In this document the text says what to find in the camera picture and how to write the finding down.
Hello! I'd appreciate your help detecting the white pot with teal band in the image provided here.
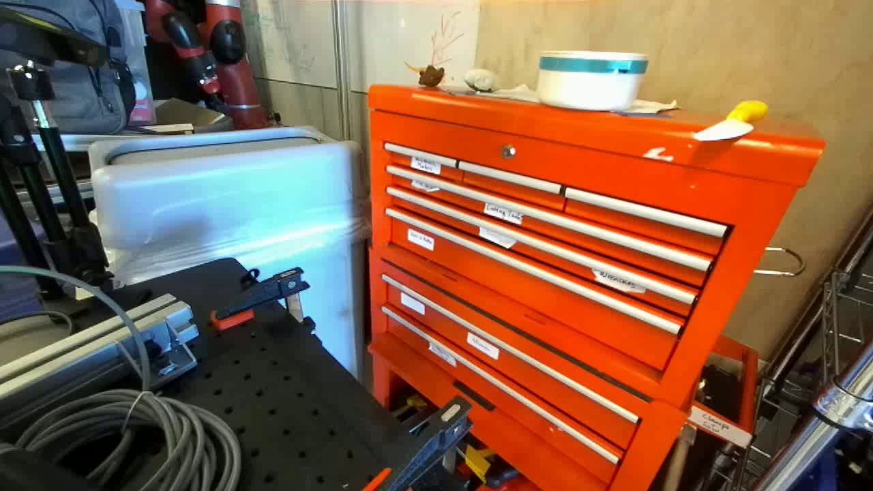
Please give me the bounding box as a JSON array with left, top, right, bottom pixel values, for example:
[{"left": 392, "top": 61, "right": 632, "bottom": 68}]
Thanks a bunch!
[{"left": 534, "top": 48, "right": 650, "bottom": 114}]

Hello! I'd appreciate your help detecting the yellow black tool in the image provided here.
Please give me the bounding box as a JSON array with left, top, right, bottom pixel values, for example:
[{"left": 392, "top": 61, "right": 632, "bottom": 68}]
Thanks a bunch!
[{"left": 453, "top": 443, "right": 514, "bottom": 489}]

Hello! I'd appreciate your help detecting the grey backpack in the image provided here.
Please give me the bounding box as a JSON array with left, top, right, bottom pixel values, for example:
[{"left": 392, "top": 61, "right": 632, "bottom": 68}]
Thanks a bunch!
[{"left": 39, "top": 0, "right": 159, "bottom": 136}]

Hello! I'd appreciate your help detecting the chrome wire rack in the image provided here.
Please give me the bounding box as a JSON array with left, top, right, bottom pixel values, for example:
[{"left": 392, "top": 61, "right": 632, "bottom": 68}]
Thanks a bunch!
[{"left": 707, "top": 212, "right": 873, "bottom": 491}]

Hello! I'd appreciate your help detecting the aluminium profile rail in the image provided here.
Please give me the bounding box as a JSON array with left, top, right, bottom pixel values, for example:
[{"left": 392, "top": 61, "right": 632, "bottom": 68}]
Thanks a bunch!
[{"left": 0, "top": 293, "right": 203, "bottom": 403}]

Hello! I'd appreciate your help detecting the chrome side handle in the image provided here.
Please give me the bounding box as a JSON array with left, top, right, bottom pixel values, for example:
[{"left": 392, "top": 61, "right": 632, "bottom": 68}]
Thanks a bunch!
[{"left": 751, "top": 242, "right": 810, "bottom": 280}]

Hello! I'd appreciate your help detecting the black clamp with orange handle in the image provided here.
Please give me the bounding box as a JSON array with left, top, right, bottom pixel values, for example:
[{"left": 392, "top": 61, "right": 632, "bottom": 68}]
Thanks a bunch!
[
  {"left": 207, "top": 264, "right": 312, "bottom": 336},
  {"left": 361, "top": 398, "right": 474, "bottom": 491}
]

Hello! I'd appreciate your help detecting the orange metal tool chest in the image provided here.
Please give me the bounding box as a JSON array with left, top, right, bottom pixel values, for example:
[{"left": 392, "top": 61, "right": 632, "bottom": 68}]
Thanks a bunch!
[{"left": 365, "top": 83, "right": 830, "bottom": 491}]

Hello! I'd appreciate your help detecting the black camera tripod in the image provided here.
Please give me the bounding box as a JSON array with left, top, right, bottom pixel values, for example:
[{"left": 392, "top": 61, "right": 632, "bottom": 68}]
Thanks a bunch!
[{"left": 0, "top": 61, "right": 115, "bottom": 294}]

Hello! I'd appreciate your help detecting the grey coiled cable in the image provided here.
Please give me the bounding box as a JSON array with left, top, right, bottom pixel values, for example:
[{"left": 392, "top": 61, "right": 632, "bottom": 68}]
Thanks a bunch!
[{"left": 0, "top": 264, "right": 245, "bottom": 491}]

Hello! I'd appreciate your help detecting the white translucent plastic bin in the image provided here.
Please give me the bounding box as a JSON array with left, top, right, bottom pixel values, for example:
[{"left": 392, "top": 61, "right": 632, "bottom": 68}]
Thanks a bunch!
[{"left": 88, "top": 126, "right": 370, "bottom": 376}]

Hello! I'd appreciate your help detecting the brown plush toy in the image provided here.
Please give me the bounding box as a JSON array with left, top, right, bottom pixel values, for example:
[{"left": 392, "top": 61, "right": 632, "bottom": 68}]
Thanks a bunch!
[{"left": 414, "top": 62, "right": 447, "bottom": 91}]

